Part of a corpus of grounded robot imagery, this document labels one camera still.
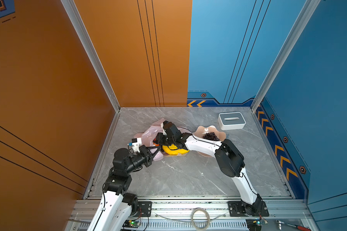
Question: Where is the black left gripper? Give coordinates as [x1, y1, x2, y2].
[125, 146, 160, 177]

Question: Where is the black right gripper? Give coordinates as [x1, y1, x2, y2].
[150, 132, 176, 146]

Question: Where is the pink plastic bag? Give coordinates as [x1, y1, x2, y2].
[134, 118, 188, 161]

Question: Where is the yellow banana bunch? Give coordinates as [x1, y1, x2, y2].
[162, 144, 189, 156]

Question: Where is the dark purple grape bunch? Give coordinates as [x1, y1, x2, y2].
[202, 132, 220, 141]

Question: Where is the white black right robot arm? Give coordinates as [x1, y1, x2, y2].
[153, 120, 270, 217]

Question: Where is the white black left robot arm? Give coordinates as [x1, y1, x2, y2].
[88, 145, 162, 231]

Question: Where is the beige fruit plate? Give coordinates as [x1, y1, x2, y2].
[189, 126, 226, 158]

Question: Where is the white grey tissue box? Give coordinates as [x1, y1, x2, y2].
[218, 112, 246, 131]

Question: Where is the green circuit board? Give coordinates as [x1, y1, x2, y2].
[122, 219, 142, 229]

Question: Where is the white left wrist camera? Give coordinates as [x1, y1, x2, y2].
[128, 138, 142, 154]

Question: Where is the aluminium front rail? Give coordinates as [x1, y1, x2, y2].
[69, 196, 310, 231]

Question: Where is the coiled clear cable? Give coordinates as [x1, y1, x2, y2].
[154, 207, 229, 231]

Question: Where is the aluminium corner post left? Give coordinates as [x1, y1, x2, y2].
[61, 0, 120, 113]

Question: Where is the aluminium corner post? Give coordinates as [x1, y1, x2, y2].
[250, 0, 321, 113]
[61, 0, 120, 113]

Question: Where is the red handled tool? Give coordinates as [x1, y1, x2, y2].
[276, 220, 311, 231]

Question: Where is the aluminium corner post right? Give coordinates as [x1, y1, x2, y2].
[250, 0, 321, 113]

